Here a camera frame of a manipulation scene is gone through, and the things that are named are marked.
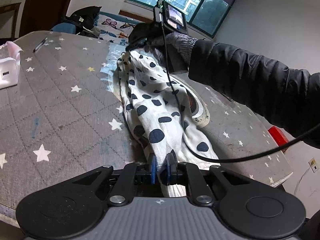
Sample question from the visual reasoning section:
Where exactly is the white navy polka-dot garment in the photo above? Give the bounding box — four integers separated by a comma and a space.
116, 48, 221, 198

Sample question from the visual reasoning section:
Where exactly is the black jacket right forearm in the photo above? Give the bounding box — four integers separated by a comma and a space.
187, 39, 319, 148

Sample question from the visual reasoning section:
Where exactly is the gloved right hand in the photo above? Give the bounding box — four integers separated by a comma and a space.
144, 32, 197, 67

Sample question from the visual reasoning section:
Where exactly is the large butterfly pillow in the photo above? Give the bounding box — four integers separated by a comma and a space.
118, 23, 136, 46

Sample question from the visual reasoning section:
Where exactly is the small butterfly pillow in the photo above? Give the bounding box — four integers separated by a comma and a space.
94, 14, 127, 43

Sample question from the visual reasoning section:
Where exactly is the round induction cooktop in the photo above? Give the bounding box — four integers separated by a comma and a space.
113, 73, 211, 130

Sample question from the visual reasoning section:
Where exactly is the black bag pile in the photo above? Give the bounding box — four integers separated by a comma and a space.
63, 6, 101, 39

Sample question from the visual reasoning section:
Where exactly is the red box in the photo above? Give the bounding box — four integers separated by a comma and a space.
268, 126, 289, 146

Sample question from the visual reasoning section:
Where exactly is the blue sofa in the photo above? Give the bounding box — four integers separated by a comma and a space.
51, 12, 140, 34

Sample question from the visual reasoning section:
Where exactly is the dark wooden door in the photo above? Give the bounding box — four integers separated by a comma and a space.
19, 0, 71, 37

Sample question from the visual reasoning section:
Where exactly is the pen on table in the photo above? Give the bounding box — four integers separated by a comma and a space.
33, 37, 48, 53

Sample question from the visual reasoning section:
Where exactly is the white pink bag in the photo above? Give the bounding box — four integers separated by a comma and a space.
0, 41, 22, 89

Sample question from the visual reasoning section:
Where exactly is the black cable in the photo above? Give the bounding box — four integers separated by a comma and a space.
156, 0, 320, 164

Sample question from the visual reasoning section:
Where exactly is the wall power socket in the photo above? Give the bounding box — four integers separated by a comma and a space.
309, 158, 319, 173

